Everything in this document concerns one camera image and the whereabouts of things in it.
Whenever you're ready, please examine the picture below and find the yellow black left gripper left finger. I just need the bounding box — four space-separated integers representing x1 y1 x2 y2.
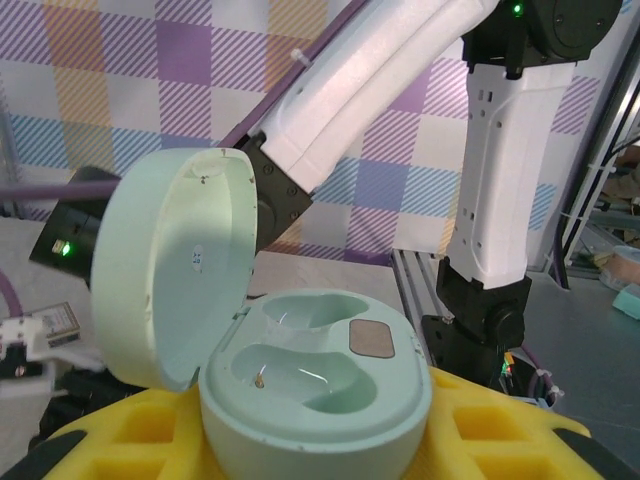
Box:
0 385 222 480

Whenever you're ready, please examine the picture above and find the black controller board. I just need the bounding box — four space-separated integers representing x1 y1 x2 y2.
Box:
498 349 534 399

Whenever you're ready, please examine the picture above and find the aluminium frame post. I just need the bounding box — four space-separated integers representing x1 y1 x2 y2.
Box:
549 0 640 294

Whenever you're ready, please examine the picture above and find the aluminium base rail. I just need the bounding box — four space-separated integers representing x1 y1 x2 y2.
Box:
391 248 454 321

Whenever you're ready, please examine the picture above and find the mint green earbud case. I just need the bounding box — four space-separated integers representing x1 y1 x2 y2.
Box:
88 147 434 480

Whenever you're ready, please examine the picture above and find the small mint green box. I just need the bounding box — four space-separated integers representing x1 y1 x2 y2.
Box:
611 283 640 322

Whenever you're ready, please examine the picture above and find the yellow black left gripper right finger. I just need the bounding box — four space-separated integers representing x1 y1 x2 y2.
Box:
399 368 640 480

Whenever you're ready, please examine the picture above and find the pink patterned card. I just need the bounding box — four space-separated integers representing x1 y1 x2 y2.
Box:
39 301 82 347

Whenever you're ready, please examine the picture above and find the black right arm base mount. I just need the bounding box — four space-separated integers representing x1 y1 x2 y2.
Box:
421 313 531 389

